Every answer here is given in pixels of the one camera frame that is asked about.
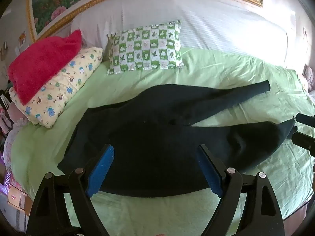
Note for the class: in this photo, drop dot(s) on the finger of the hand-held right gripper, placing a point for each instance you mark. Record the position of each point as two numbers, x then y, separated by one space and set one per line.
306 120
304 141

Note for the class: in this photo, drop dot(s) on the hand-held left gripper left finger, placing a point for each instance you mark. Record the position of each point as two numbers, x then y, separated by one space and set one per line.
101 169

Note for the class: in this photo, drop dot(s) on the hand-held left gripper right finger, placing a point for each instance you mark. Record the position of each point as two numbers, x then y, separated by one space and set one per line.
209 169

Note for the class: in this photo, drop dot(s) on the dark pants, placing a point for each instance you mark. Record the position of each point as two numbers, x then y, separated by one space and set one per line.
152 132

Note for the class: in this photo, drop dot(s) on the pink patterned cloth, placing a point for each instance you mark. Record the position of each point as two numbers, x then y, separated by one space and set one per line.
308 77

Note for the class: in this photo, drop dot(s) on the yellow animal print pillow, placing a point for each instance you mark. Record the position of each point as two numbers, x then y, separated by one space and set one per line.
64 86

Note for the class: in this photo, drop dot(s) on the white frilly cloth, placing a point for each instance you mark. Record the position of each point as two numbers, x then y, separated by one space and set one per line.
11 140

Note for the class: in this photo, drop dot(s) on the purple printed box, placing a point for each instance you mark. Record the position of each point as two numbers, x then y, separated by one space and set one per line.
6 184

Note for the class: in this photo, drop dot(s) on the bed with green sheet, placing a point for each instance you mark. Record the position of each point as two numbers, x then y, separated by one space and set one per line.
221 66

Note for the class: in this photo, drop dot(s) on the red fleece blanket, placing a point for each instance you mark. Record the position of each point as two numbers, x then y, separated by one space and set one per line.
41 64

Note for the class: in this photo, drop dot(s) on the green checkered pillow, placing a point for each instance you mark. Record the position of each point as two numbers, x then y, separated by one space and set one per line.
145 49

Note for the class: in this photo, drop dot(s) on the gold framed landscape painting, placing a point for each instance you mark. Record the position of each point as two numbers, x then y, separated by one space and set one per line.
49 5

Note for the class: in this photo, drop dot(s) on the animal wall sticker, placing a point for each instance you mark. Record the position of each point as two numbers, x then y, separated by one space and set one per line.
22 38

